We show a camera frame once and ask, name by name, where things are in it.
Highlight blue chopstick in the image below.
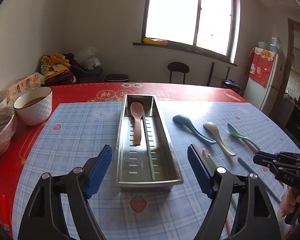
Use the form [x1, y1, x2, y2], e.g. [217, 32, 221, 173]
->
[237, 156, 282, 204]

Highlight green spoon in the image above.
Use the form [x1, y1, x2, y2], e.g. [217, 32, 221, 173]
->
[227, 123, 260, 152]

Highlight white speckled spoon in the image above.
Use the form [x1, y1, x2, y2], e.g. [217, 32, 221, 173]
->
[203, 122, 236, 157]

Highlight green chopstick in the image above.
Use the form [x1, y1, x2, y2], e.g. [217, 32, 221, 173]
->
[142, 119, 155, 181]

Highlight blue spoon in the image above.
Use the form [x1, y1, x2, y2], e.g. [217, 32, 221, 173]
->
[173, 114, 216, 145]

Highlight pink spoon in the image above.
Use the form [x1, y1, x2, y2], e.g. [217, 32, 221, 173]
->
[130, 102, 143, 146]

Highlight right hand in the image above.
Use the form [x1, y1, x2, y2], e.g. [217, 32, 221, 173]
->
[280, 186, 300, 217]

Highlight blue plaid bear placemat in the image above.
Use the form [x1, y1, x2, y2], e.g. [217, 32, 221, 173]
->
[12, 101, 300, 240]

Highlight white refrigerator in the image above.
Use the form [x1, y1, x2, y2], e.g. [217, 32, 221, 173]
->
[243, 53, 285, 115]

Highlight plastic-wrapped bowl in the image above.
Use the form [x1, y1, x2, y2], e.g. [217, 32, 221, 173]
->
[0, 94, 17, 156]

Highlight black rice cooker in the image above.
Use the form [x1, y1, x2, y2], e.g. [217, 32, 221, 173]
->
[221, 80, 241, 94]

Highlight red cloth on refrigerator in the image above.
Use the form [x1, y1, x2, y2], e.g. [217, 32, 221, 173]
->
[245, 47, 276, 87]

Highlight white textured bowl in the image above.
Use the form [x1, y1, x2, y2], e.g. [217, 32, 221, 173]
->
[13, 87, 52, 126]

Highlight stainless steel utensil tray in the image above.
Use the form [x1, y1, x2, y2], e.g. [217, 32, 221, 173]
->
[113, 94, 184, 192]

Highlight tissue box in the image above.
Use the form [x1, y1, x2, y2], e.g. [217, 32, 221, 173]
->
[0, 72, 44, 101]

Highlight black round stool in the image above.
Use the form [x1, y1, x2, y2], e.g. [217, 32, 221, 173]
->
[167, 62, 190, 85]

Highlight black waste bin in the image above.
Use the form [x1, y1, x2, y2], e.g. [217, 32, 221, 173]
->
[104, 74, 129, 82]

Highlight white plastic bag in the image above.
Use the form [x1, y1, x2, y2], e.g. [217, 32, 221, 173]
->
[74, 47, 101, 70]

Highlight window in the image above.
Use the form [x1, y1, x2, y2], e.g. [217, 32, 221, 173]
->
[138, 0, 239, 64]

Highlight yellow cloth on sill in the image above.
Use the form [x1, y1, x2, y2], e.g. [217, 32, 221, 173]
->
[142, 37, 168, 46]

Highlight black folding chair frame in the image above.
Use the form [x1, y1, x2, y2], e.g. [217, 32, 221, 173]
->
[206, 62, 230, 87]

